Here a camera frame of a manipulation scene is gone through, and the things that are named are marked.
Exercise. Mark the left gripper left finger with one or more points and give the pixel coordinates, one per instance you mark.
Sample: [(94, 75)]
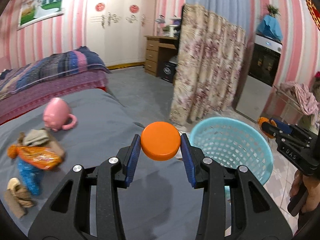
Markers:
[(85, 204)]

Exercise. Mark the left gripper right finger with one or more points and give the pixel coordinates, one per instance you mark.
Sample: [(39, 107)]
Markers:
[(234, 205)]

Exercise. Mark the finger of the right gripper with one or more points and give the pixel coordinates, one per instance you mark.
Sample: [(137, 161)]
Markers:
[(270, 130), (286, 128)]

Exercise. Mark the blue plastic bag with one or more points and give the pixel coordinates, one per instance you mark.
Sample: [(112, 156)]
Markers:
[(31, 177)]

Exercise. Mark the orange snack bag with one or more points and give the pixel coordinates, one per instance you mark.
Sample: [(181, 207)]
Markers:
[(40, 157)]

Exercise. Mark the curled cardboard scrap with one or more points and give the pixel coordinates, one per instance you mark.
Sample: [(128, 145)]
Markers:
[(19, 200)]

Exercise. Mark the beige cloth pouch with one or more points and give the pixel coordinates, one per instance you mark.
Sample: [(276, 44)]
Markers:
[(36, 138)]

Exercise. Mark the orange bottle cap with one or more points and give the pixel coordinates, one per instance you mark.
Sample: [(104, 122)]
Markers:
[(160, 141)]

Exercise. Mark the white plastic lid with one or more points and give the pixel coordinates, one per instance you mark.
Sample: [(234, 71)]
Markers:
[(13, 183)]

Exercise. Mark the brown paper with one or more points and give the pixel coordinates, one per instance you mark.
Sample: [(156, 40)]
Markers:
[(21, 138)]

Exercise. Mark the person right hand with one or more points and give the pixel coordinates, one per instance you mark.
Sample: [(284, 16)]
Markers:
[(304, 194)]

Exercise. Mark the metal rack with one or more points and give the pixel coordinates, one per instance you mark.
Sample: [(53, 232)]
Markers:
[(285, 107)]

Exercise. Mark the pink cloth on rack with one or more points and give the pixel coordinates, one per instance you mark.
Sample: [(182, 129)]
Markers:
[(306, 100)]

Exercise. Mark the light blue plastic basket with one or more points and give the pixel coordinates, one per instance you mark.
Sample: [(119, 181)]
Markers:
[(233, 143)]

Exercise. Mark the pink pig mug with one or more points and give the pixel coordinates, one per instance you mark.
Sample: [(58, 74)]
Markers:
[(57, 115)]

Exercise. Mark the floral curtain right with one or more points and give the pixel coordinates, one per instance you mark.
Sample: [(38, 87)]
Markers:
[(211, 51)]

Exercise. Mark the blue cloth covered object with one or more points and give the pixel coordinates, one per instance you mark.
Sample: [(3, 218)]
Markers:
[(270, 27)]

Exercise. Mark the black box under desk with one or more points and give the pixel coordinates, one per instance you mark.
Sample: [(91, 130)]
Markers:
[(168, 71)]

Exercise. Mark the potted green plant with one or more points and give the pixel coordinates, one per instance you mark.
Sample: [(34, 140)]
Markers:
[(272, 10)]

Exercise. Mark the bed with striped quilt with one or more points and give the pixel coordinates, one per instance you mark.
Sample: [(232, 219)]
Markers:
[(26, 88)]

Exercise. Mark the wooden desk with drawers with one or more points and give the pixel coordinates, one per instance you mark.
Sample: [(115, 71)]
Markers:
[(159, 49)]

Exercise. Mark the desk lamp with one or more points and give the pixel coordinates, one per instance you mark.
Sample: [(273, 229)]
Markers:
[(159, 21)]

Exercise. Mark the white wardrobe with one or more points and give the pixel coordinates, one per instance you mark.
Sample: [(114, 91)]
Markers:
[(117, 30)]

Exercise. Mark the framed wedding photo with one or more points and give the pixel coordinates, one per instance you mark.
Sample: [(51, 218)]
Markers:
[(33, 11)]

